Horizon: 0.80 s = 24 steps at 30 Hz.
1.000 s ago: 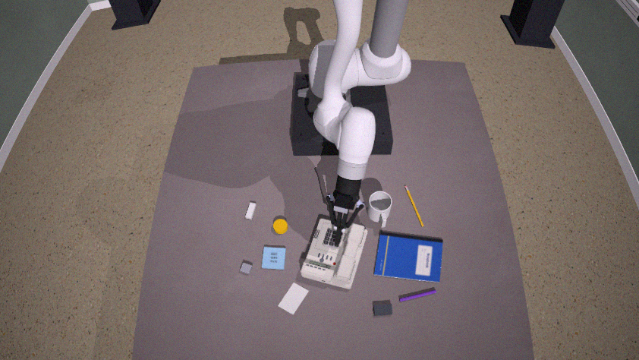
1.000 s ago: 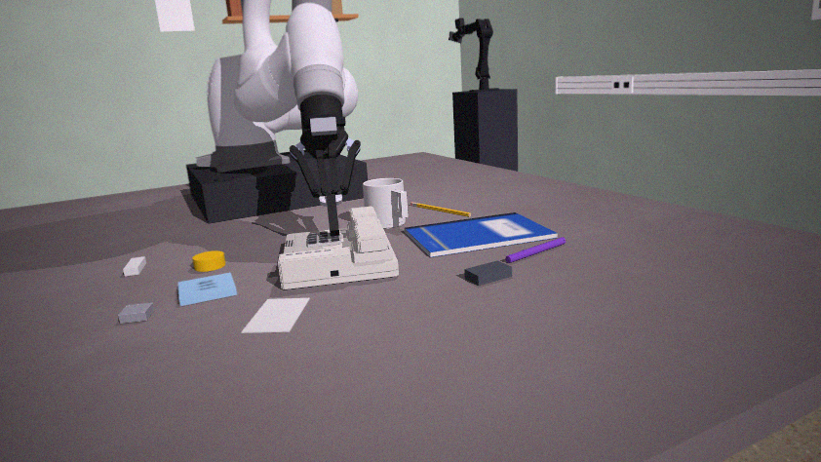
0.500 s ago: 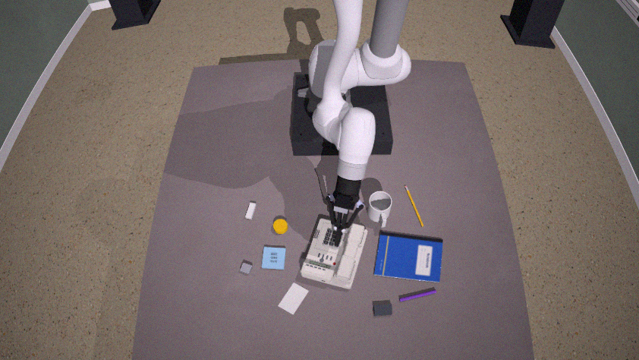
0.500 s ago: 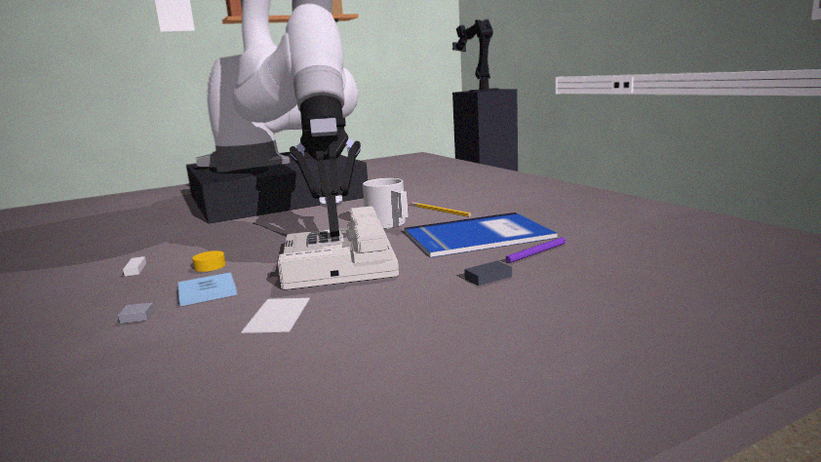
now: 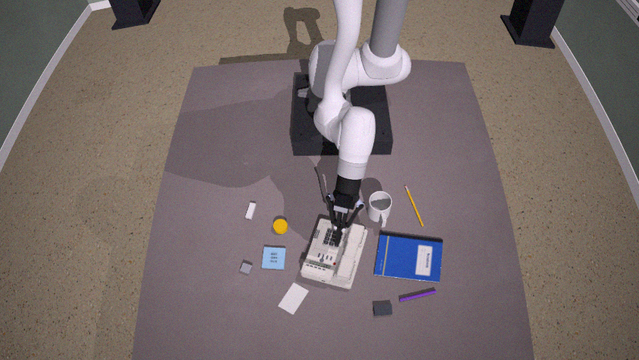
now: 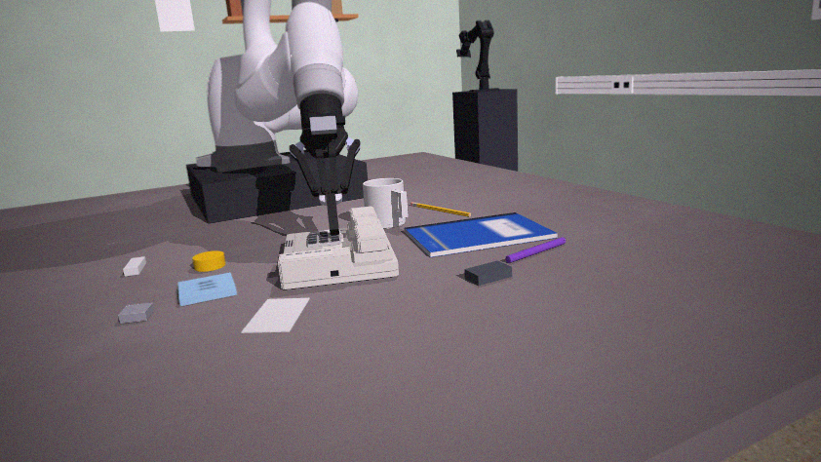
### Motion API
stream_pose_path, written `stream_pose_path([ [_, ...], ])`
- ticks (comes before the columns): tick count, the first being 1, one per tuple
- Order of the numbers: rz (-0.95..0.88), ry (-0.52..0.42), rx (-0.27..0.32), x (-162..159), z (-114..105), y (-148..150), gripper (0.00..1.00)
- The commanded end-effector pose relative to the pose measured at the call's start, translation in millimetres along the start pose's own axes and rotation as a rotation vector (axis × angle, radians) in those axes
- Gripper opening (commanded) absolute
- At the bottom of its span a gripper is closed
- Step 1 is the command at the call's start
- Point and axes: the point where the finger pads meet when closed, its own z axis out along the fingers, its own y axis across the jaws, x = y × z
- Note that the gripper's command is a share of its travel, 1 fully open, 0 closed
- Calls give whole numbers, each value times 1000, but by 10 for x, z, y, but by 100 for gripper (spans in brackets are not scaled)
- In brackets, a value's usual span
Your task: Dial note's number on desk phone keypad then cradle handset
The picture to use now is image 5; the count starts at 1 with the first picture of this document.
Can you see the light blue sticky note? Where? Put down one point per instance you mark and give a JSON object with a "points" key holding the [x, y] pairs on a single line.
{"points": [[274, 258]]}

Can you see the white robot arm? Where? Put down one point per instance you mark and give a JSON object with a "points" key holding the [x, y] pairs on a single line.
{"points": [[377, 62]]}

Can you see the white telephone handset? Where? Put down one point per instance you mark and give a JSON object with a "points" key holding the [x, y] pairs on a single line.
{"points": [[347, 262]]}

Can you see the yellow short cylinder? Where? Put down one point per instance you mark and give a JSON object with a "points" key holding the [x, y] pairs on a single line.
{"points": [[280, 226]]}

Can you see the white mug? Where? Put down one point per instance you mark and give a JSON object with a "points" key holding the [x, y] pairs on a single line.
{"points": [[379, 200]]}

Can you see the white rectangular sheet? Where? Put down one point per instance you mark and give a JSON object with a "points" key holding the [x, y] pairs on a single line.
{"points": [[293, 298]]}

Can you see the blue notebook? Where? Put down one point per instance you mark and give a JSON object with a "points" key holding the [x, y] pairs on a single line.
{"points": [[409, 257]]}

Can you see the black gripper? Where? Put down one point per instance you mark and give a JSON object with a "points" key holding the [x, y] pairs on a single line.
{"points": [[345, 186]]}

